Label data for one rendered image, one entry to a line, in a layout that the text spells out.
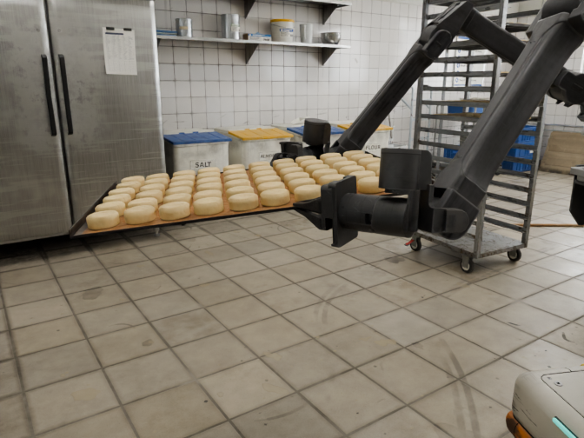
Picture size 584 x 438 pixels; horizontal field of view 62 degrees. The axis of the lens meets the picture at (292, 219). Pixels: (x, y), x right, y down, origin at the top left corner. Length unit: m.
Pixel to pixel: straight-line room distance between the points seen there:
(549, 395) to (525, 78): 1.13
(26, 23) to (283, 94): 2.67
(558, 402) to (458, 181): 1.08
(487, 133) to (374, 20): 5.41
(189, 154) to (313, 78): 1.97
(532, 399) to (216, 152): 3.22
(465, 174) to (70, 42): 3.15
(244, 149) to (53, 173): 1.62
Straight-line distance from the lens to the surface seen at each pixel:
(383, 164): 0.70
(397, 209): 0.69
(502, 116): 0.78
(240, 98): 5.06
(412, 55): 1.29
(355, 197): 0.73
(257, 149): 4.43
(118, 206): 0.89
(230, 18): 4.79
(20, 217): 3.66
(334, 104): 5.73
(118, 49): 3.69
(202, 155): 4.20
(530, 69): 0.82
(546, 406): 1.71
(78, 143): 3.63
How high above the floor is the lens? 1.17
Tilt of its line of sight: 16 degrees down
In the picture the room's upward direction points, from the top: straight up
